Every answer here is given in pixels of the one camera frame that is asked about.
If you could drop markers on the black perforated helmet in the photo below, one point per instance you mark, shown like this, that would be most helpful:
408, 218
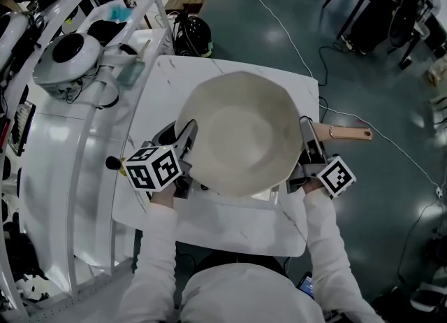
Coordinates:
193, 35

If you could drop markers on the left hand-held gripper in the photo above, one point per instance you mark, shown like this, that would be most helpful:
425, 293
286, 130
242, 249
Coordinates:
153, 171

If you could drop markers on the black tray of small parts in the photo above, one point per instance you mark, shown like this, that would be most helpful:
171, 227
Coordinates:
22, 127

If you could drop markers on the person's white top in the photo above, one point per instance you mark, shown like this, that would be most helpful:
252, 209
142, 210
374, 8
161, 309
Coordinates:
244, 293

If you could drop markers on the yellow oil bottle black cap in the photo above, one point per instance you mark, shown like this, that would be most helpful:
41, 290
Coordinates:
113, 163

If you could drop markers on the white plug adaptor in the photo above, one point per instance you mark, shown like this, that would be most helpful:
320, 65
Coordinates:
439, 192

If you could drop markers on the person's right forearm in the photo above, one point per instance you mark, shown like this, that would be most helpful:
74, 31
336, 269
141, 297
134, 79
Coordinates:
324, 241

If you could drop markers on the teal plastic bag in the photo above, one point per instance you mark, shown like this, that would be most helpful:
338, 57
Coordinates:
119, 12

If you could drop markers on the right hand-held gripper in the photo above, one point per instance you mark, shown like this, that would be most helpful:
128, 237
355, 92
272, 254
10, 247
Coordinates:
337, 176

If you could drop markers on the person's left forearm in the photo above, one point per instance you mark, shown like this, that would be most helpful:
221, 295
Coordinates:
157, 237

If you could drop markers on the white metal shelving rack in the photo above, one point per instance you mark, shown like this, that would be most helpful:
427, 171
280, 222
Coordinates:
84, 161

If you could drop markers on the smartphone with blue screen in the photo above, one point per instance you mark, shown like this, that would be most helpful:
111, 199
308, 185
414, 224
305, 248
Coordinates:
306, 284

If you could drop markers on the white dome device black disc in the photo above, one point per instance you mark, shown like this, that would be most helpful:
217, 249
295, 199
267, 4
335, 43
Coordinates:
73, 59
14, 31

